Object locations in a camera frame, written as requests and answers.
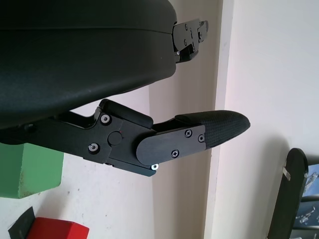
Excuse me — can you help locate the green cube block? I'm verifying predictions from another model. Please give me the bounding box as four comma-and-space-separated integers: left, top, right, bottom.
0, 143, 64, 199

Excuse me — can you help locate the red cube block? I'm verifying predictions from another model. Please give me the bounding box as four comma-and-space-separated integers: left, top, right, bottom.
28, 217, 90, 239

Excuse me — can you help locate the black tape strip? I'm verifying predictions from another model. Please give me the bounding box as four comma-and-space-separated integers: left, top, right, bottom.
8, 206, 34, 239

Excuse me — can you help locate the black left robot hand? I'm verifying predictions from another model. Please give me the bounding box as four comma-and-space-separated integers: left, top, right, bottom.
0, 0, 251, 178

